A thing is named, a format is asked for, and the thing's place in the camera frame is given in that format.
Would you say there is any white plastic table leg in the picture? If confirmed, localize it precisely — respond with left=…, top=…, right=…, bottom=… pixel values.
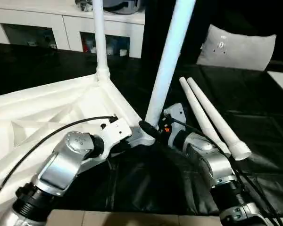
left=145, top=0, right=197, bottom=129
left=92, top=0, right=110, bottom=84
left=179, top=78, right=232, bottom=158
left=186, top=77, right=252, bottom=161

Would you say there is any white plastic table top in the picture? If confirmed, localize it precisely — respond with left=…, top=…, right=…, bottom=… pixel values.
left=0, top=71, right=157, bottom=204

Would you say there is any black work mat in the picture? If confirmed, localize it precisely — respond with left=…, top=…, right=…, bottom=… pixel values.
left=0, top=43, right=283, bottom=217

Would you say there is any grey bag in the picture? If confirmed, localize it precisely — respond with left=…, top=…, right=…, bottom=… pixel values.
left=104, top=0, right=146, bottom=14

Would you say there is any tangled small items pile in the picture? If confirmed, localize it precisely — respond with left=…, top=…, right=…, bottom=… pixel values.
left=75, top=0, right=93, bottom=11

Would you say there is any white cabinet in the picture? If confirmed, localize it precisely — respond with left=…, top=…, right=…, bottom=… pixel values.
left=0, top=0, right=146, bottom=58

